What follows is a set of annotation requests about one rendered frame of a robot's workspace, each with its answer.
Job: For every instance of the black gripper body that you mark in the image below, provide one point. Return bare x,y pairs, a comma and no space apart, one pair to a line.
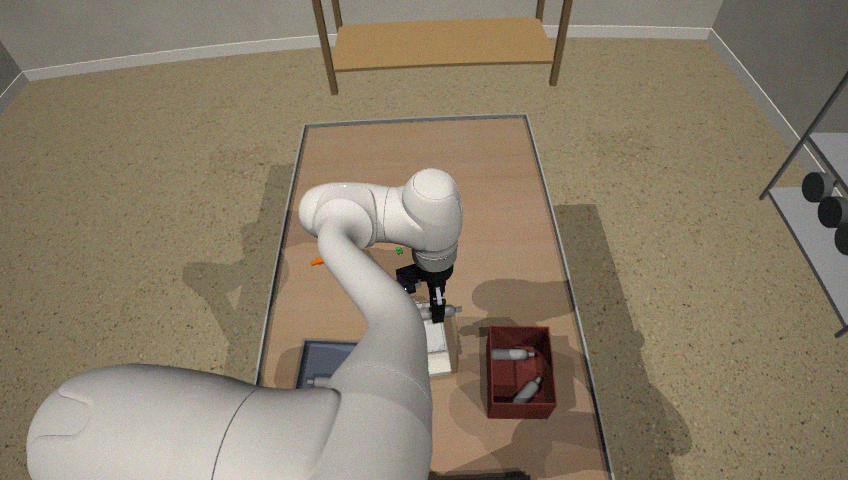
435,279

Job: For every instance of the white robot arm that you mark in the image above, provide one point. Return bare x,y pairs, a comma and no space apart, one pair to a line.
372,421

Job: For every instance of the red open box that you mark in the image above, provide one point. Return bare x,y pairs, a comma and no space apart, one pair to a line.
509,377

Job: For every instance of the dark table edge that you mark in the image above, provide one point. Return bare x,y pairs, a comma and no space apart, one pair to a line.
442,118

